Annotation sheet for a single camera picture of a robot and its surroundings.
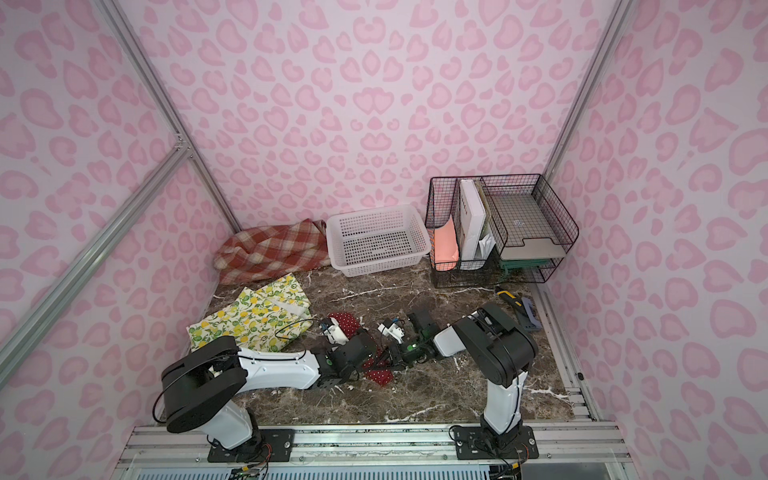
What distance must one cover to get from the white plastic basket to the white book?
4.9 inches

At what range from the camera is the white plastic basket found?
3.47 ft

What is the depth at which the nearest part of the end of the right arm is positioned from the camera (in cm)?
79

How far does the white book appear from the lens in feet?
3.01

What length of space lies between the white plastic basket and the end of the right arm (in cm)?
28

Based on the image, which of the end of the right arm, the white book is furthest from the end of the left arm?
the white book

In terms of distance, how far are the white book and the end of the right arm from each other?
0.31 meters
